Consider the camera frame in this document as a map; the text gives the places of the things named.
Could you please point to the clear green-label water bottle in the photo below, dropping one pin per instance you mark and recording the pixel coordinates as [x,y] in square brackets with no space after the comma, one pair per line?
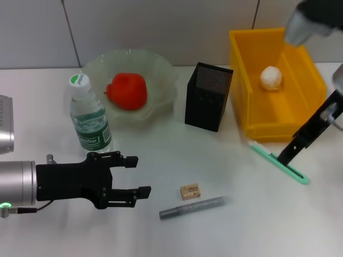
[91,120]

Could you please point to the yellow plastic bin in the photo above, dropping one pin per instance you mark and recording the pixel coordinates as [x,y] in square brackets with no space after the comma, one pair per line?
[268,117]

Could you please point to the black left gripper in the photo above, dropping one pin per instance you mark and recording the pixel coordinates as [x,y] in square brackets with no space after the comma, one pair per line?
[69,182]

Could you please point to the orange fruit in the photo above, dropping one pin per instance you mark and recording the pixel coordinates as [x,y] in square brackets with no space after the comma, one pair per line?
[126,91]

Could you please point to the green toothbrush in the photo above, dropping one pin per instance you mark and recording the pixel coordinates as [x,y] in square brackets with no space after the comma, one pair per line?
[297,176]

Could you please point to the small tan eraser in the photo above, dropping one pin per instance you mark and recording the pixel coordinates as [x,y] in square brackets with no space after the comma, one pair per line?
[190,192]

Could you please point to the black mesh pen holder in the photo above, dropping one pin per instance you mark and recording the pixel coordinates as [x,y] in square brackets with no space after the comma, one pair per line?
[203,112]

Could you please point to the small silver connector stub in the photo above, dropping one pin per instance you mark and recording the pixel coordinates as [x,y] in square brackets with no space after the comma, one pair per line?
[50,158]

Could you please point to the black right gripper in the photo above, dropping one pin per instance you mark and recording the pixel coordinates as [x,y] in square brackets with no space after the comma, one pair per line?
[319,123]

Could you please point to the white paper ball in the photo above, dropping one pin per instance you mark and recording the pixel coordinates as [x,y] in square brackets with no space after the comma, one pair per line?
[270,77]

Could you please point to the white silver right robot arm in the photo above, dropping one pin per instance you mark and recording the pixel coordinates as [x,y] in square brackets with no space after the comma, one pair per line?
[308,21]

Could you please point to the grey marker pen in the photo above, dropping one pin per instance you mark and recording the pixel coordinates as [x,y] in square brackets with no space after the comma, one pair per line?
[187,207]

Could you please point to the green wavy glass fruit plate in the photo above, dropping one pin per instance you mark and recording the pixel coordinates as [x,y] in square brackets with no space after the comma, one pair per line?
[160,80]

